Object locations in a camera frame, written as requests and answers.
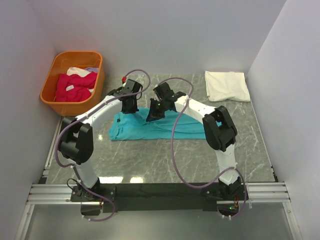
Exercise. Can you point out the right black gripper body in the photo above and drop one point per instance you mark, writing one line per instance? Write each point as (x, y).
(158, 109)

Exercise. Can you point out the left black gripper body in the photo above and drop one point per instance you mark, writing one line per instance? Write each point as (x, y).
(134, 107)

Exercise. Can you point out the teal t-shirt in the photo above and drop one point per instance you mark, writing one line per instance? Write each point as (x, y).
(133, 126)

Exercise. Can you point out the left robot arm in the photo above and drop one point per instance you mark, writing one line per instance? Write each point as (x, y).
(75, 144)

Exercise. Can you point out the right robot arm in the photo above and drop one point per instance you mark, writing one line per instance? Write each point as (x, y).
(219, 130)

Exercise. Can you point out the lavender shirt in basket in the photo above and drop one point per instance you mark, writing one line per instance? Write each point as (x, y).
(92, 69)

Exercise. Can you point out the orange plastic basket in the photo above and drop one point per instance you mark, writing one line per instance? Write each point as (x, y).
(60, 65)

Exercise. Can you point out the red t-shirt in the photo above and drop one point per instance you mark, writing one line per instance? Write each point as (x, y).
(75, 88)

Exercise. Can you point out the white shirt in basket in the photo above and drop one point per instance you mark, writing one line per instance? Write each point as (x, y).
(77, 71)

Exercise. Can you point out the folded white t-shirt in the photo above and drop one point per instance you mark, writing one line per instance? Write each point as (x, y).
(221, 86)

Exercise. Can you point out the black base beam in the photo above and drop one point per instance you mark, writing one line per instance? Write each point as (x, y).
(158, 197)

